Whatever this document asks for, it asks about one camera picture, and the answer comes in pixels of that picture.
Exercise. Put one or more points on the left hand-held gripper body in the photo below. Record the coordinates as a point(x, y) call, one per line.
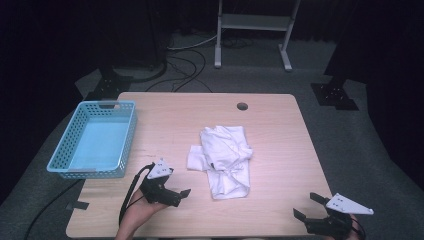
point(156, 190)

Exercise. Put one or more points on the light blue plastic basket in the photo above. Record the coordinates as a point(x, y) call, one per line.
point(100, 140)

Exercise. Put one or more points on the white metal stand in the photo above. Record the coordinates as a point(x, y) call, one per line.
point(255, 23)

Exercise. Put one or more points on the person's left hand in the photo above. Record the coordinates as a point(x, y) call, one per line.
point(146, 208)

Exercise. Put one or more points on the white t-shirt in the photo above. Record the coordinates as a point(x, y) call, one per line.
point(223, 150)

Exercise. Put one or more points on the black tape strip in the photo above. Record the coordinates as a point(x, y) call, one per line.
point(77, 205)

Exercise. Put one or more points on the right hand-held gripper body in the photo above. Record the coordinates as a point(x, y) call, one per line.
point(333, 220)

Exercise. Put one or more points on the black stand base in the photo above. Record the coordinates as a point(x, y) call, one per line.
point(108, 85)
point(333, 95)

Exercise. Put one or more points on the person's right hand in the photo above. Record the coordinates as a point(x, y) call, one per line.
point(355, 226)

